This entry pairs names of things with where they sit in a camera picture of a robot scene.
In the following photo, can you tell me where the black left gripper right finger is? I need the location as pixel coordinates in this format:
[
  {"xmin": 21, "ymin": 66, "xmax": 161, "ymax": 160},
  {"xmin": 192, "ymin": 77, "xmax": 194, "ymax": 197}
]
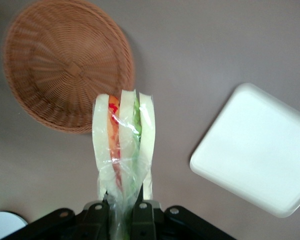
[{"xmin": 131, "ymin": 199, "xmax": 239, "ymax": 240}]

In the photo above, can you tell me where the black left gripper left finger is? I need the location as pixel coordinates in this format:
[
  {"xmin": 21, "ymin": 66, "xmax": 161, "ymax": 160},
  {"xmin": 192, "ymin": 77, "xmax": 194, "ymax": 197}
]
[{"xmin": 22, "ymin": 200, "xmax": 111, "ymax": 240}]

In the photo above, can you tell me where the triangle sandwich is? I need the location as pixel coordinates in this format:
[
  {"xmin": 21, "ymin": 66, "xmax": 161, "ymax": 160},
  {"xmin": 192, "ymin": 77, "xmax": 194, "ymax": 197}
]
[{"xmin": 91, "ymin": 88, "xmax": 158, "ymax": 240}]

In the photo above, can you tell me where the cream plastic tray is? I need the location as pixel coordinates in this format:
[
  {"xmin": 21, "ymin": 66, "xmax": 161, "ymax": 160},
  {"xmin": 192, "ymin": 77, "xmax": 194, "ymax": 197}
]
[{"xmin": 189, "ymin": 82, "xmax": 300, "ymax": 219}]

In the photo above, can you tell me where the round brown wicker basket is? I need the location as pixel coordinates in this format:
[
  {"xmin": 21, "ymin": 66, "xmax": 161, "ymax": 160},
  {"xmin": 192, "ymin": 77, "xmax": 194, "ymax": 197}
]
[{"xmin": 2, "ymin": 0, "xmax": 136, "ymax": 136}]

